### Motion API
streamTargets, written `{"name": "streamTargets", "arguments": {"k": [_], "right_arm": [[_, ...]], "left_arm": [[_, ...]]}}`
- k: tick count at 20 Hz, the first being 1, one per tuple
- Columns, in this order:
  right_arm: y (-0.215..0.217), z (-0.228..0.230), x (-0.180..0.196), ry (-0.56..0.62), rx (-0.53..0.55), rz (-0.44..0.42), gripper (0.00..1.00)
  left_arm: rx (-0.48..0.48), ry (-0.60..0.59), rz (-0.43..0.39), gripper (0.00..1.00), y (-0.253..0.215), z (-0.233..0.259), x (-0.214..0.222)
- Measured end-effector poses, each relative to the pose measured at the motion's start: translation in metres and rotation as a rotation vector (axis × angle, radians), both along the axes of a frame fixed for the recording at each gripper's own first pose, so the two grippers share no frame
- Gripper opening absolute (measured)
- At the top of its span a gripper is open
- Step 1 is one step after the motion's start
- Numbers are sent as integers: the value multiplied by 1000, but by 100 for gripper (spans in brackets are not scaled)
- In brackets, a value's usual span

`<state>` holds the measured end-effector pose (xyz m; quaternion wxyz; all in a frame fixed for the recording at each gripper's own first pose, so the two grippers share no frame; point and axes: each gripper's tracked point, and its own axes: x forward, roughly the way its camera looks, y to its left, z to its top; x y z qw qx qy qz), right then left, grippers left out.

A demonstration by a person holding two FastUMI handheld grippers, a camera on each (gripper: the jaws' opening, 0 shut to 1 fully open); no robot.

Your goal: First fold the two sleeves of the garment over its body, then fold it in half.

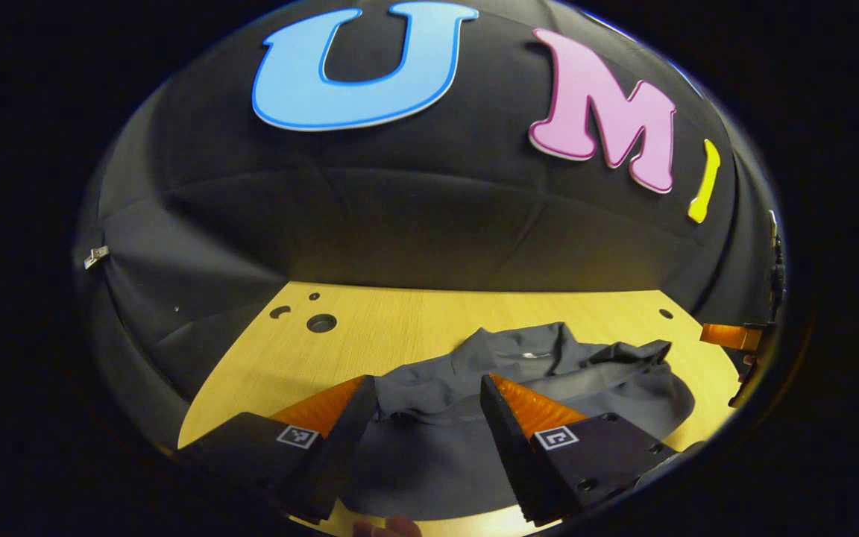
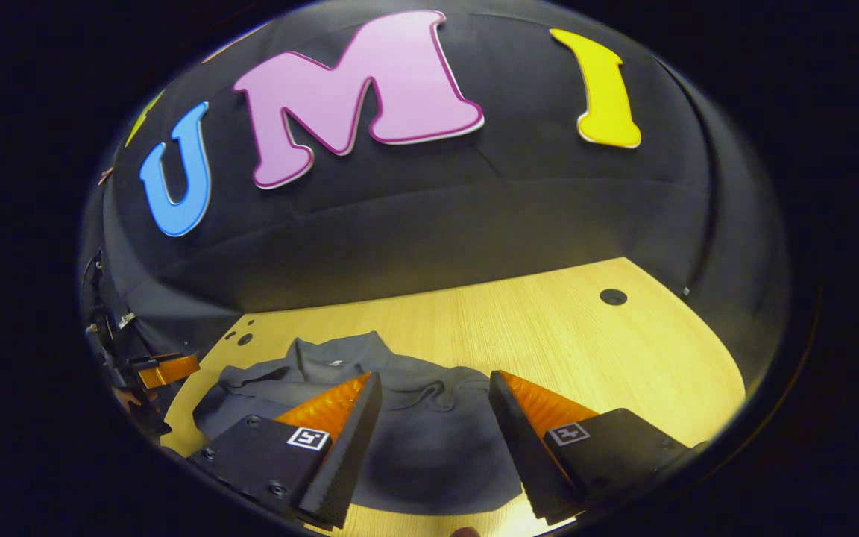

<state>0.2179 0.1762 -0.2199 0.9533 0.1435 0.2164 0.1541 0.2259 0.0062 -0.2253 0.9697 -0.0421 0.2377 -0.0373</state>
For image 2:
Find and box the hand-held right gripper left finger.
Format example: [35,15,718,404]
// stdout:
[187,371,384,530]

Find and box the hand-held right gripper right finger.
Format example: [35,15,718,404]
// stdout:
[488,369,706,525]

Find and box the grey button shirt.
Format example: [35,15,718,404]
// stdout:
[192,330,523,517]

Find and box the black backdrop cloth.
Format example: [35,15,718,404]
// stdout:
[79,0,792,374]

